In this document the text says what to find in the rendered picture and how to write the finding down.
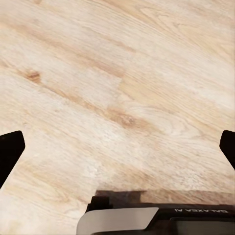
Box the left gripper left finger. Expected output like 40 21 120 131
0 130 25 189

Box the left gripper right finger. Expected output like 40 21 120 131
219 130 235 170

